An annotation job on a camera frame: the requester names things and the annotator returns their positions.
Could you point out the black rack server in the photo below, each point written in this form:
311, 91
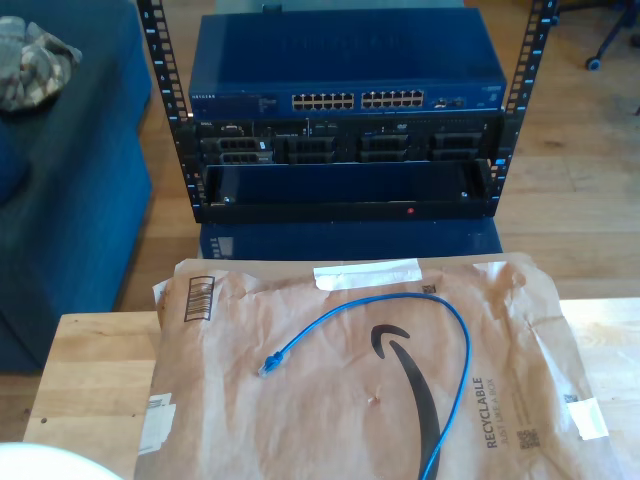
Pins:
345, 145

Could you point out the brown paper mailer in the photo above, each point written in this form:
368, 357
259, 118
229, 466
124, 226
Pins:
325, 400

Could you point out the blue sofa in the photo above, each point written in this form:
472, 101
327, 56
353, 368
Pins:
75, 200

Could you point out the camouflage cloth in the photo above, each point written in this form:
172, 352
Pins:
35, 65

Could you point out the black rack frame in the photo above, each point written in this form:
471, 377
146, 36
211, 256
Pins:
185, 165

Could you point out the blue network switch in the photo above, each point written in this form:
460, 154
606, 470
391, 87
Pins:
345, 50

